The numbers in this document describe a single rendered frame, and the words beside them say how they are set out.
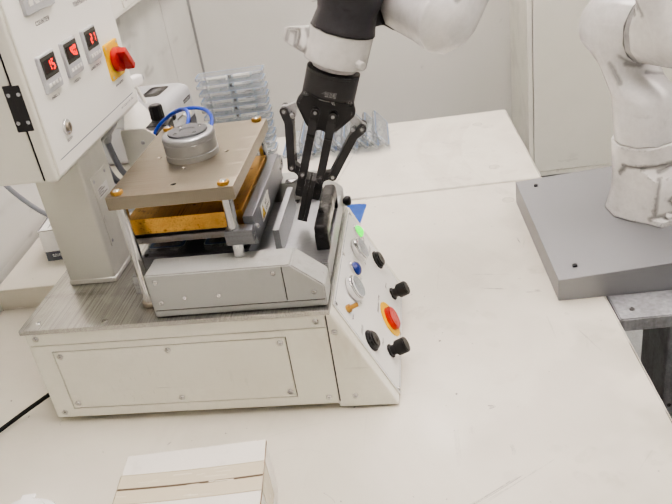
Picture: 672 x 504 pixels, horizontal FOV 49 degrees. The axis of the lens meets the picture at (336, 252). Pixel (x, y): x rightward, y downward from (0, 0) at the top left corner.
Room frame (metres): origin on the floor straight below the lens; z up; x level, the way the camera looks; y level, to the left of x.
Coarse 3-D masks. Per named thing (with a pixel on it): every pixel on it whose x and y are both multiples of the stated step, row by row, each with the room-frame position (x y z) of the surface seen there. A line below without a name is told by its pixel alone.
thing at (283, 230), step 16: (288, 192) 1.09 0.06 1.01; (272, 208) 1.13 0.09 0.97; (288, 208) 1.05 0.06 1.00; (336, 208) 1.09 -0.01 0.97; (272, 224) 1.07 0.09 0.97; (288, 224) 1.03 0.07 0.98; (304, 224) 1.05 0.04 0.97; (336, 224) 1.05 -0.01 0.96; (272, 240) 1.01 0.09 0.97; (288, 240) 1.01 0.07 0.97; (304, 240) 1.00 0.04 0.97; (336, 240) 1.02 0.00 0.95; (320, 256) 0.94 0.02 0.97
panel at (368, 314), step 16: (352, 224) 1.15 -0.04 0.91; (368, 240) 1.17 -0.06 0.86; (352, 256) 1.06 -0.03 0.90; (368, 256) 1.12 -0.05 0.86; (352, 272) 1.01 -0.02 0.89; (368, 272) 1.07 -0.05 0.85; (384, 272) 1.13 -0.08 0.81; (336, 288) 0.92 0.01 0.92; (368, 288) 1.03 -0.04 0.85; (384, 288) 1.09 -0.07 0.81; (336, 304) 0.89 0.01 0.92; (352, 304) 0.91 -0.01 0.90; (368, 304) 0.98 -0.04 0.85; (384, 304) 1.04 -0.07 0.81; (400, 304) 1.10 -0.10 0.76; (352, 320) 0.90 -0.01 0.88; (368, 320) 0.94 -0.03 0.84; (384, 320) 0.99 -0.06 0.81; (400, 320) 1.05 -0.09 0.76; (384, 336) 0.96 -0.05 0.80; (400, 336) 1.01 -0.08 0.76; (368, 352) 0.87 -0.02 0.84; (384, 352) 0.92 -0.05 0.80; (384, 368) 0.88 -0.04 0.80; (400, 368) 0.93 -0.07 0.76; (400, 384) 0.89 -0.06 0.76
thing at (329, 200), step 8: (328, 192) 1.07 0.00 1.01; (336, 192) 1.10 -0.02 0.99; (320, 200) 1.05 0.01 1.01; (328, 200) 1.04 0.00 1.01; (336, 200) 1.09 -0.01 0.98; (320, 208) 1.02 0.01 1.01; (328, 208) 1.01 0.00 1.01; (320, 216) 0.99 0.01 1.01; (328, 216) 0.99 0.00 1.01; (320, 224) 0.96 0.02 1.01; (328, 224) 0.97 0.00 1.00; (320, 232) 0.96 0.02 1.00; (328, 232) 0.96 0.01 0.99; (320, 240) 0.96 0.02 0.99; (328, 240) 0.96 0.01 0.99; (320, 248) 0.96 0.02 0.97; (328, 248) 0.96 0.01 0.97
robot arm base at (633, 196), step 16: (624, 160) 1.21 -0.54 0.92; (640, 160) 1.19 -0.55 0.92; (656, 160) 1.18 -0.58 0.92; (624, 176) 1.21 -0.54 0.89; (640, 176) 1.19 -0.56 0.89; (656, 176) 1.17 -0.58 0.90; (624, 192) 1.21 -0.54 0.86; (640, 192) 1.18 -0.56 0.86; (656, 192) 1.16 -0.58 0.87; (608, 208) 1.24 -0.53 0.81; (624, 208) 1.20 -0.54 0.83; (640, 208) 1.18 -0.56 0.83; (656, 208) 1.17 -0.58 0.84; (656, 224) 1.15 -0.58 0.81
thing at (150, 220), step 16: (256, 160) 1.13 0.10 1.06; (256, 176) 1.06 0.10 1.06; (240, 192) 1.01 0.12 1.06; (144, 208) 1.01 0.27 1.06; (160, 208) 1.00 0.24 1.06; (176, 208) 0.99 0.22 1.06; (192, 208) 0.98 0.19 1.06; (208, 208) 0.97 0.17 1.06; (240, 208) 0.95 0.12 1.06; (144, 224) 0.97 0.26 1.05; (160, 224) 0.97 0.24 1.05; (176, 224) 0.96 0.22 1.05; (192, 224) 0.96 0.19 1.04; (208, 224) 0.95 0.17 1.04; (224, 224) 0.95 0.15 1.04; (144, 240) 0.97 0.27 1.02; (160, 240) 0.97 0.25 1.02; (176, 240) 0.96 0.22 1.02
